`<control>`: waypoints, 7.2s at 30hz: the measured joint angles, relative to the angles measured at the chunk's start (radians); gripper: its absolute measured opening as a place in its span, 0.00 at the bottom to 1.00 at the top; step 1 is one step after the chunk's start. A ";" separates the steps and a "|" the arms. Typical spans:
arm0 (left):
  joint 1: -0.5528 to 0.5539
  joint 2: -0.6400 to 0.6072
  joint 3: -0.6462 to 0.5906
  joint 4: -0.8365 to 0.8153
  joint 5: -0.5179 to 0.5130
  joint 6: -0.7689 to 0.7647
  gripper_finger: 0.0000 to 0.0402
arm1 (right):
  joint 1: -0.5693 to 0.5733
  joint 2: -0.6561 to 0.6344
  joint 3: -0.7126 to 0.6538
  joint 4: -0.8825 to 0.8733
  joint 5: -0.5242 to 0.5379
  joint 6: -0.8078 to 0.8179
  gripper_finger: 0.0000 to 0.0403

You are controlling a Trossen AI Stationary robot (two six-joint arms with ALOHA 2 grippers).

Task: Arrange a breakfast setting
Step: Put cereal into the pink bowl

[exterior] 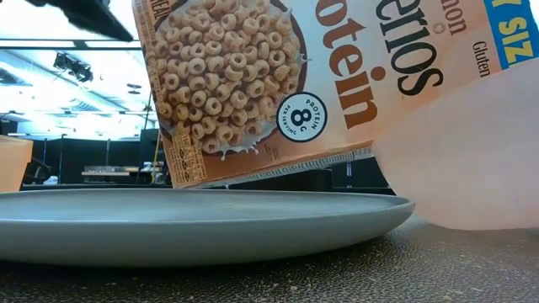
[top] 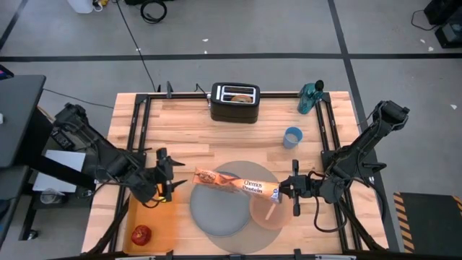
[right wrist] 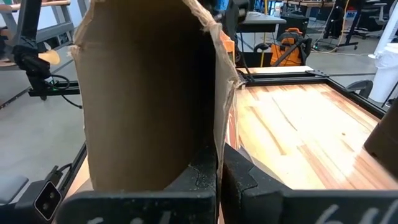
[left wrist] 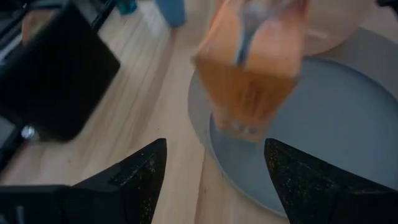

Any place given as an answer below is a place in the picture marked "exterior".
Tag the pink translucent bowl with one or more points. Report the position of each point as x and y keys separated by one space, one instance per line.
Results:
x=471 y=160

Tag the background workbench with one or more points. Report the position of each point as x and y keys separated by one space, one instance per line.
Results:
x=109 y=171

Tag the yellow pole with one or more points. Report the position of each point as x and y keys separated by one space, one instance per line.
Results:
x=156 y=155

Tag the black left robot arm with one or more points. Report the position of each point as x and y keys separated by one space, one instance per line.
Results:
x=92 y=17

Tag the grey round plate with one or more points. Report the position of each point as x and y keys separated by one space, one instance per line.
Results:
x=189 y=227

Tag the orange Cheerios cereal box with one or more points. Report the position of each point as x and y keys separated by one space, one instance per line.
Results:
x=358 y=63

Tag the black aluminium table frame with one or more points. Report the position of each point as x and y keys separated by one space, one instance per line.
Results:
x=105 y=186

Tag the black ceiling fixture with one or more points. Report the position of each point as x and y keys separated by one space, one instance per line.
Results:
x=73 y=67

